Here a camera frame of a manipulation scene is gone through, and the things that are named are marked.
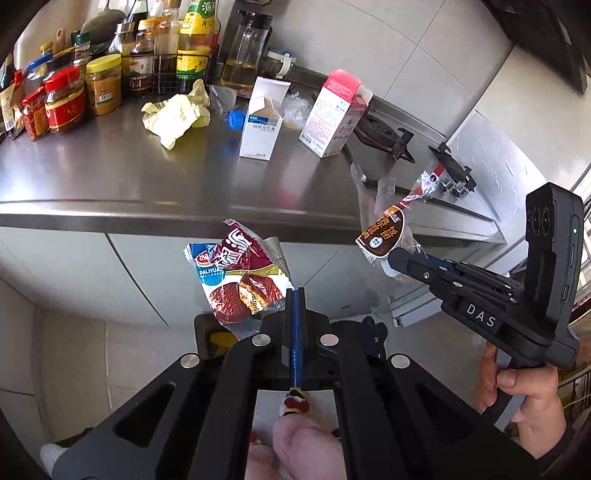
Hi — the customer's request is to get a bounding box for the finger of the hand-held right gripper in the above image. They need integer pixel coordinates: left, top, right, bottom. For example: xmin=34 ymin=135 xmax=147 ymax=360
xmin=387 ymin=249 xmax=518 ymax=305
xmin=425 ymin=255 xmax=525 ymax=296

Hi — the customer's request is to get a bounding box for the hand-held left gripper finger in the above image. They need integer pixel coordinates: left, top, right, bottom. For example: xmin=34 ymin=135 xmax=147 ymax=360
xmin=51 ymin=288 xmax=298 ymax=480
xmin=298 ymin=288 xmax=542 ymax=480

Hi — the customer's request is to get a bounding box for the brown label clear wrapper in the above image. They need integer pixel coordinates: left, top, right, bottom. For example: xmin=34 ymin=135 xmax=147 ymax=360
xmin=349 ymin=161 xmax=446 ymax=280

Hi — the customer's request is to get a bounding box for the red snack wrapper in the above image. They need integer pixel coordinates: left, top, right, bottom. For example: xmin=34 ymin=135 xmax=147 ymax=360
xmin=184 ymin=219 xmax=293 ymax=328

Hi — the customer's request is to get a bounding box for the white pink carton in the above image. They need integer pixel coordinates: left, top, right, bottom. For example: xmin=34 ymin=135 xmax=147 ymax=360
xmin=298 ymin=69 xmax=374 ymax=159

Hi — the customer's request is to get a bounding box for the clear plastic wrapper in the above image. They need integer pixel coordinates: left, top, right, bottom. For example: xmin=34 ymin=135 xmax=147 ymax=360
xmin=281 ymin=91 xmax=313 ymax=131
xmin=208 ymin=84 xmax=239 ymax=116

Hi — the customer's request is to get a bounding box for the white blue carton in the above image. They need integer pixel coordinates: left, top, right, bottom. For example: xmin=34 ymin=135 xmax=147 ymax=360
xmin=239 ymin=76 xmax=293 ymax=161

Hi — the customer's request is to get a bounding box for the person's right forearm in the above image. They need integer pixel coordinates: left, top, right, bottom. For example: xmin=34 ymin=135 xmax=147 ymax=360
xmin=531 ymin=422 xmax=579 ymax=478

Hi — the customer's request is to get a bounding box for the person's right hand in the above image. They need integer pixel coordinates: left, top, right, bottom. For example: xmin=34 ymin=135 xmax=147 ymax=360
xmin=477 ymin=344 xmax=570 ymax=455

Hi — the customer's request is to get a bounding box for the black cat mat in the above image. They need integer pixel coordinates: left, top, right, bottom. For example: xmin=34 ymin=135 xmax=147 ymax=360
xmin=330 ymin=316 xmax=389 ymax=361

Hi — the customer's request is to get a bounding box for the patterned slipper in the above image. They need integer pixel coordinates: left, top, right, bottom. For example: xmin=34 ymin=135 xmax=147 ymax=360
xmin=281 ymin=389 xmax=311 ymax=418

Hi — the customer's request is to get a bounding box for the small burner grate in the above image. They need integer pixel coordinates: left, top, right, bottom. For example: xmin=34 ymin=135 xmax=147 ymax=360
xmin=427 ymin=142 xmax=477 ymax=195

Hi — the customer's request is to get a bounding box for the person's leg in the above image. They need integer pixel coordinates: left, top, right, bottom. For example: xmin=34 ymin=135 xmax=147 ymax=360
xmin=245 ymin=414 xmax=348 ymax=480

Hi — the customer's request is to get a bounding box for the steel gas stove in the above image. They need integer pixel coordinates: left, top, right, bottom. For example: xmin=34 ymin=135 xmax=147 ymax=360
xmin=342 ymin=99 xmax=502 ymax=243

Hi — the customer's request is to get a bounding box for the large burner grate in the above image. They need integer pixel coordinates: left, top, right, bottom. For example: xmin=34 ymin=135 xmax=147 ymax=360
xmin=353 ymin=113 xmax=415 ymax=163

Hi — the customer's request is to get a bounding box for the black range hood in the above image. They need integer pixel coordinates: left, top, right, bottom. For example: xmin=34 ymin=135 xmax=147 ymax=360
xmin=482 ymin=0 xmax=591 ymax=95

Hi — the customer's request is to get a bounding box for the blue lid glass jar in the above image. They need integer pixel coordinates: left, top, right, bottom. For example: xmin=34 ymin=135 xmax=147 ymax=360
xmin=265 ymin=47 xmax=297 ymax=79

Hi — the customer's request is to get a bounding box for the person's white sock foot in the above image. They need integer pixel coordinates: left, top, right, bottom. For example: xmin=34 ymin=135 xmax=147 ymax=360
xmin=39 ymin=442 xmax=71 ymax=477

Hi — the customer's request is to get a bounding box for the glass oil dispenser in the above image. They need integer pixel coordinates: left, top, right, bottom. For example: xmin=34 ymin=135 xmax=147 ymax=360
xmin=220 ymin=10 xmax=274 ymax=90

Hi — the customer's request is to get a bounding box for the yellow cap oil bottle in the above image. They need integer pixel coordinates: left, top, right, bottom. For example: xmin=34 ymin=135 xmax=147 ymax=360
xmin=176 ymin=0 xmax=221 ymax=93

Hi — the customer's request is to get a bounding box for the dark sauce bottle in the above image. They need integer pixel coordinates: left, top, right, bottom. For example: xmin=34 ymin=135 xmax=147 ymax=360
xmin=129 ymin=18 xmax=156 ymax=91

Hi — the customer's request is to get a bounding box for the yellow lid jar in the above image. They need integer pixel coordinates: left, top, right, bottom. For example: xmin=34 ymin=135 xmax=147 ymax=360
xmin=86 ymin=53 xmax=123 ymax=116

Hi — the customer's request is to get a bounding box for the large red lid jar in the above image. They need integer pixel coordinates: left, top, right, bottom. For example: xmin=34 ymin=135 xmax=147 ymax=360
xmin=43 ymin=65 xmax=88 ymax=136

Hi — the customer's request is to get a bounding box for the small red lid jar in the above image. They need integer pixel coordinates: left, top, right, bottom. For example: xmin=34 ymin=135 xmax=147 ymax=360
xmin=21 ymin=88 xmax=49 ymax=142

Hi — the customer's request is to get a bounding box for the glass shaker metal lid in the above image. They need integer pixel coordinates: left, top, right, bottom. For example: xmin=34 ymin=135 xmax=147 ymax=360
xmin=111 ymin=23 xmax=136 ymax=58

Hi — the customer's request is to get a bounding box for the green cap spice bottle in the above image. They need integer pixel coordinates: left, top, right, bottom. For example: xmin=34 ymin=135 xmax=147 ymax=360
xmin=73 ymin=32 xmax=92 ymax=71

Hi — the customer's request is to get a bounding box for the black lid jar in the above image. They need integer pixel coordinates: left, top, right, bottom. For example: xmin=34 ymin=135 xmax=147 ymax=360
xmin=46 ymin=48 xmax=75 ymax=80

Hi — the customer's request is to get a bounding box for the tall dark soy bottle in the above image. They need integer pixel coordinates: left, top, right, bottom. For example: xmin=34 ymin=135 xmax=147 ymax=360
xmin=124 ymin=0 xmax=149 ymax=28

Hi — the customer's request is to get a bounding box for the dark ladle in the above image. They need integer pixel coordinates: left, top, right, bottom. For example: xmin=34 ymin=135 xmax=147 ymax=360
xmin=79 ymin=0 xmax=127 ymax=47

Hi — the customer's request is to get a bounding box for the blue cap spice jar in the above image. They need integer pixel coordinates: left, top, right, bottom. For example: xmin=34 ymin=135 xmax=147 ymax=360
xmin=24 ymin=56 xmax=52 ymax=93

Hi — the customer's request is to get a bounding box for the dark vinegar bottle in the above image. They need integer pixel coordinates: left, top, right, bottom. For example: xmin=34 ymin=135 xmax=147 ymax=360
xmin=0 ymin=53 xmax=20 ymax=136

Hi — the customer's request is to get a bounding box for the silver foil wall sheet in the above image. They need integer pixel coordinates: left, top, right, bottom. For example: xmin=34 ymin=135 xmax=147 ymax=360
xmin=445 ymin=111 xmax=573 ymax=241

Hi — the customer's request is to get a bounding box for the black wire rack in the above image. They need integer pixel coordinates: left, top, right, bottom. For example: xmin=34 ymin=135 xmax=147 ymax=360
xmin=124 ymin=50 xmax=218 ymax=97

